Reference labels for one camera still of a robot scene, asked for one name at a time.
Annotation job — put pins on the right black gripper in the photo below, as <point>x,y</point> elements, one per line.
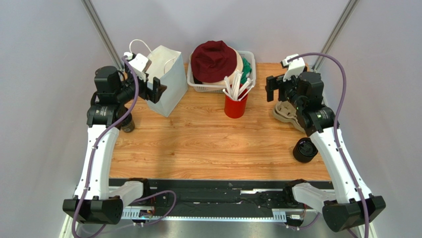
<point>275,87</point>

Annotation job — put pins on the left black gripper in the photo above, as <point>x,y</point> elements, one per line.
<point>153,90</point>

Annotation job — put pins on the white paper bag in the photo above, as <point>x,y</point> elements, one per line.
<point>168,66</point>

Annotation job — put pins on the pulp cup carrier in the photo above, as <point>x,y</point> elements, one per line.
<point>288,118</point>
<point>284,107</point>

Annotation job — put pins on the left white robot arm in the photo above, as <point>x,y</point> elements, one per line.
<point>93,202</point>

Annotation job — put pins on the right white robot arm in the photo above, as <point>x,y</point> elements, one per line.
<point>352,204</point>

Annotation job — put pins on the left black coffee cup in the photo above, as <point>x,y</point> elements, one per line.
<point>127,124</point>

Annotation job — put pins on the green cloth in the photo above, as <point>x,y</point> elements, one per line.
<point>245,71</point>

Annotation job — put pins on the white plastic basket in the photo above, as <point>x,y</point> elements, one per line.
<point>249,56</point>

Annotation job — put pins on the red cup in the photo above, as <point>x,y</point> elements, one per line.
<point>235,109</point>

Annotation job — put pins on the maroon bucket hat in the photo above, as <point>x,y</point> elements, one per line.
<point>212,61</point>

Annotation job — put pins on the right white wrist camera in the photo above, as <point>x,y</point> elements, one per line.
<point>294,67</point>

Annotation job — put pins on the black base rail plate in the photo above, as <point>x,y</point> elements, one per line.
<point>190,199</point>

